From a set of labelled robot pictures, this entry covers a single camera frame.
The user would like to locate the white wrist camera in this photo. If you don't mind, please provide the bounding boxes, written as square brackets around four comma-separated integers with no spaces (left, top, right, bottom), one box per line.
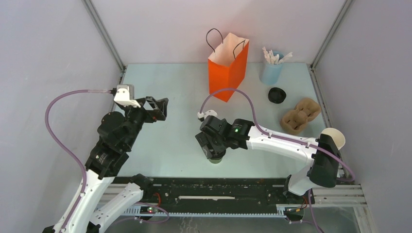
[197,110,218,122]
[110,84,141,109]

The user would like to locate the purple cable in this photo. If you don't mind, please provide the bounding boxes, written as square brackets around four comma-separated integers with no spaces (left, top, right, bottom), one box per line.
[199,87,356,233]
[44,89,117,233]

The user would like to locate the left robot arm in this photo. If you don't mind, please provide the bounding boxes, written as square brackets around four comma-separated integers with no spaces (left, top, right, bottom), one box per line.
[43,97,169,233]

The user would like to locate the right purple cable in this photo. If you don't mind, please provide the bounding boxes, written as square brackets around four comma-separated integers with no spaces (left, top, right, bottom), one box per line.
[199,87,356,233]

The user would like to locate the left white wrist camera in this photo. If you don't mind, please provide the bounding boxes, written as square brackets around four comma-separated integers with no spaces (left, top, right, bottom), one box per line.
[110,84,141,109]

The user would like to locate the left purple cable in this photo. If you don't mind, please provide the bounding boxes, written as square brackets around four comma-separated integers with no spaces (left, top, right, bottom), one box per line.
[44,89,117,233]

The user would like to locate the light blue holder cup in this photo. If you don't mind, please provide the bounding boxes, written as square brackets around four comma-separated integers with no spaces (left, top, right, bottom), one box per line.
[259,52,283,85]

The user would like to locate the green paper coffee cup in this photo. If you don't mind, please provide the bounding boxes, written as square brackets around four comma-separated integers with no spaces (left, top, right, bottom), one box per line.
[209,157,223,164]

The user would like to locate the orange paper bag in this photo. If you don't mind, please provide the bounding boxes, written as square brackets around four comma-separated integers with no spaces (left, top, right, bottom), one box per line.
[207,33,249,94]

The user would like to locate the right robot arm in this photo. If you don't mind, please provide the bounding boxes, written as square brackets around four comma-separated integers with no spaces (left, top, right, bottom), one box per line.
[195,116,341,203]

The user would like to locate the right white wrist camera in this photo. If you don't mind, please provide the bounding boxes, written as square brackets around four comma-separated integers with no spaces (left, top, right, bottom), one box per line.
[197,110,218,122]

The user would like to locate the stack of paper cups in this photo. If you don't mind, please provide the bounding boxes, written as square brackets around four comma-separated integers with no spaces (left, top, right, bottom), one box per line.
[321,128,346,150]

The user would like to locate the brown cardboard cup carrier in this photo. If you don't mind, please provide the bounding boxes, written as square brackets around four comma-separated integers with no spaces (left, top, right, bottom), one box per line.
[280,98,322,135]

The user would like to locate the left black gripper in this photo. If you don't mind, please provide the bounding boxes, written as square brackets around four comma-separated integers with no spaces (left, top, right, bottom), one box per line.
[121,95,169,148]

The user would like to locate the white wrapped stirrer sticks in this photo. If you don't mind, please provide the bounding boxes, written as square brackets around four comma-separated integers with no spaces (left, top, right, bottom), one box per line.
[262,47,293,65]

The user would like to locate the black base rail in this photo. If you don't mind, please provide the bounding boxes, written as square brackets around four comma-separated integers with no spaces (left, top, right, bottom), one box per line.
[93,176,368,224]

